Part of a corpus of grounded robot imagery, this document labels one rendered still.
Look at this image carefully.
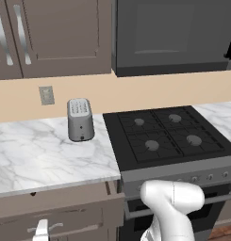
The grey wall outlet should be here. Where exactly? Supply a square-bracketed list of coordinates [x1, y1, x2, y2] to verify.
[38, 85, 56, 106]

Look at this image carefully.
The brown base cupboard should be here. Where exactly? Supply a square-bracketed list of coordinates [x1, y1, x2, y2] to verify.
[213, 198, 231, 228]

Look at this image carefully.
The brown drawer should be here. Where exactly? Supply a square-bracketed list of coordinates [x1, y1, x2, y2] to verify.
[0, 180, 126, 241]

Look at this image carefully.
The grey toaster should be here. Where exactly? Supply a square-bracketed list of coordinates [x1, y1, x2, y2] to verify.
[66, 97, 95, 142]

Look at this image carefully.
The silver cupboard door handle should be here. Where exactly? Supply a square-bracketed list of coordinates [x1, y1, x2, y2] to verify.
[0, 4, 14, 67]
[12, 4, 33, 66]

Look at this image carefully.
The dark grey range hood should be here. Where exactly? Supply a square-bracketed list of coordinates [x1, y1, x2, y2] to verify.
[111, 0, 231, 78]

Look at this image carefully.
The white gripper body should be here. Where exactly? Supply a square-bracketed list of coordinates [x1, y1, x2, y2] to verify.
[32, 218, 51, 241]

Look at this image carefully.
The black and grey stove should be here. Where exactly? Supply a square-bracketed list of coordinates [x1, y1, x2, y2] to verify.
[102, 104, 231, 241]

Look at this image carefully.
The grey oven door handle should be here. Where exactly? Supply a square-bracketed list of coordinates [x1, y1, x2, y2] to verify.
[124, 191, 231, 220]

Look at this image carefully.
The silver drawer handle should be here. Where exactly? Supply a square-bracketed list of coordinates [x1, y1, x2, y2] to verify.
[26, 221, 65, 234]

